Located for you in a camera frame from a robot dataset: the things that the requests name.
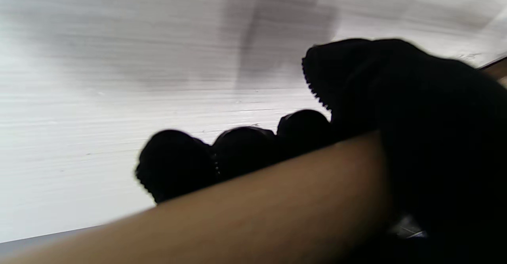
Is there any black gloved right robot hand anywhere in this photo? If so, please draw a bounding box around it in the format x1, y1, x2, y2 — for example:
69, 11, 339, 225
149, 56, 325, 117
135, 38, 507, 264

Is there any hand brush with wooden handle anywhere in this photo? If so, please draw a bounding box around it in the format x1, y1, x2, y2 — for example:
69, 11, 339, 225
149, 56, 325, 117
0, 131, 396, 264

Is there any orange-brown plastic tray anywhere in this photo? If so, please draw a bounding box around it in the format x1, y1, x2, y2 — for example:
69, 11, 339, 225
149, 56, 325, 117
478, 56, 507, 88

